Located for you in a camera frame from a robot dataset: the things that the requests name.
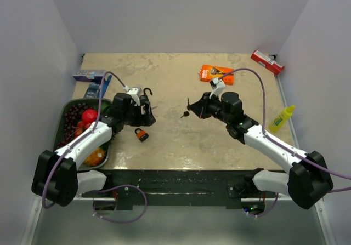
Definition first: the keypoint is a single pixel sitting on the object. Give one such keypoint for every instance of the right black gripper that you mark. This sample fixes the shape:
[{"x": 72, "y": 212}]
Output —
[{"x": 200, "y": 108}]

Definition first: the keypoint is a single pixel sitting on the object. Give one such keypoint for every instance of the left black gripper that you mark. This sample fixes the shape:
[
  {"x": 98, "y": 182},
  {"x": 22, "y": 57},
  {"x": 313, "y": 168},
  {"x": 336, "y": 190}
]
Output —
[{"x": 146, "y": 119}]

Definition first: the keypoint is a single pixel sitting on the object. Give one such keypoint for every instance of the black Kaijing padlock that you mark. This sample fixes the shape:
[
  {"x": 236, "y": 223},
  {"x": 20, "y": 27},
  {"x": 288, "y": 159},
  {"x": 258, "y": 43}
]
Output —
[{"x": 146, "y": 93}]

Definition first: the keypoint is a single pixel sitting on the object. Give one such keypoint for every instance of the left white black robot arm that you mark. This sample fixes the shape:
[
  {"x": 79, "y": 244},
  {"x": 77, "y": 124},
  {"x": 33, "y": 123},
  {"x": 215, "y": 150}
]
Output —
[{"x": 57, "y": 179}]

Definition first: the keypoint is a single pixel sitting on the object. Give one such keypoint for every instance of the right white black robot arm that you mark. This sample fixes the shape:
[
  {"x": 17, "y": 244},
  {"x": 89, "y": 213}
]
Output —
[{"x": 304, "y": 177}]

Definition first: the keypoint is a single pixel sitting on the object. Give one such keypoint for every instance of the orange black padlock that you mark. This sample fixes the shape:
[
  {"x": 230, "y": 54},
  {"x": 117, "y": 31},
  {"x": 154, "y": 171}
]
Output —
[{"x": 142, "y": 135}]

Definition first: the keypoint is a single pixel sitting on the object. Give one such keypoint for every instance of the orange razor box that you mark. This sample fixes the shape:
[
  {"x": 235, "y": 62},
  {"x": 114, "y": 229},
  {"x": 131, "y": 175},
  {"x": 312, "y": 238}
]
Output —
[{"x": 208, "y": 72}]

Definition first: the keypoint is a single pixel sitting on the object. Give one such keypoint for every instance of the green lime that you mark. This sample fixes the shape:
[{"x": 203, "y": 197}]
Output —
[{"x": 105, "y": 107}]

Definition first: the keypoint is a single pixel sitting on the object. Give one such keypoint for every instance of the red apple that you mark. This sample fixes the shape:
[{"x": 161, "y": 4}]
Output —
[{"x": 89, "y": 116}]

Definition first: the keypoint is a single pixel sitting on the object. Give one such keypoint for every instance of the orange toy pineapple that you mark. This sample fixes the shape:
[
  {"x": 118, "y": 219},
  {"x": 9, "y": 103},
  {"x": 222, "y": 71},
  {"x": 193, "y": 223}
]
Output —
[{"x": 97, "y": 157}]

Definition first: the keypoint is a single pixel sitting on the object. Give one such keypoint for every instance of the red cherries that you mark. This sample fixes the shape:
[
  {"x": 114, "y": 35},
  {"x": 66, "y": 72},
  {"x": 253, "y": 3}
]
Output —
[{"x": 79, "y": 129}]

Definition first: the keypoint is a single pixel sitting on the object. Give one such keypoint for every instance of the grey fruit tray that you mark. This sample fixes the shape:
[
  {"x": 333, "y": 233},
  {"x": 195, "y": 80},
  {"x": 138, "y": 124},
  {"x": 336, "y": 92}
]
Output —
[{"x": 93, "y": 103}]

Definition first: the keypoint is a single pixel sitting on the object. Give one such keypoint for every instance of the white blue toothpaste box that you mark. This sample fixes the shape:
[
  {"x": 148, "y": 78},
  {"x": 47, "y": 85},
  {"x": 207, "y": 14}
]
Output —
[{"x": 88, "y": 75}]

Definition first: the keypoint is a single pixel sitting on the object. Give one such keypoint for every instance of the dark red grape bunch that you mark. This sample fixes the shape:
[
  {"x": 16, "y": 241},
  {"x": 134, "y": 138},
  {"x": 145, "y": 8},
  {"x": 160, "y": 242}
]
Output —
[{"x": 70, "y": 119}]

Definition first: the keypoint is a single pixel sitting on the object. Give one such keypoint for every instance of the yellow glue bottle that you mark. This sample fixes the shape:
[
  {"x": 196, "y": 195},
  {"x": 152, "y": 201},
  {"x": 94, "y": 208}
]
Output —
[{"x": 281, "y": 118}]

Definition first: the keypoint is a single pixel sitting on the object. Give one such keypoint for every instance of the red box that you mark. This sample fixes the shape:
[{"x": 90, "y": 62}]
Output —
[{"x": 267, "y": 61}]

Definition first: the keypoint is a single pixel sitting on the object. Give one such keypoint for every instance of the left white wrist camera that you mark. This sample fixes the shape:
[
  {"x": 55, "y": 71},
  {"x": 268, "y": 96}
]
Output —
[{"x": 134, "y": 92}]

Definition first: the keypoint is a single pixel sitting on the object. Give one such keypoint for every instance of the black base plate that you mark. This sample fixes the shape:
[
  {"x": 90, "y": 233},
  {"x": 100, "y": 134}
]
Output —
[{"x": 231, "y": 189}]

